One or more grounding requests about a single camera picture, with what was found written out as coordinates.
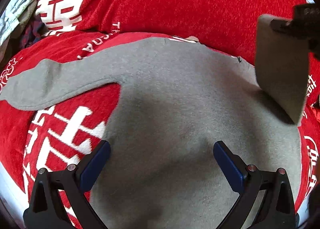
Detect grey knit sweater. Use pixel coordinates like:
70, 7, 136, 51
1, 14, 310, 228

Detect red wedding pillow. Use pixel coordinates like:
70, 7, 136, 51
37, 0, 306, 62

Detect white striped cloth pile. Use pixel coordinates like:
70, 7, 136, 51
1, 0, 34, 45

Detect red wedding blanket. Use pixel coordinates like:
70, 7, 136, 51
1, 31, 319, 228

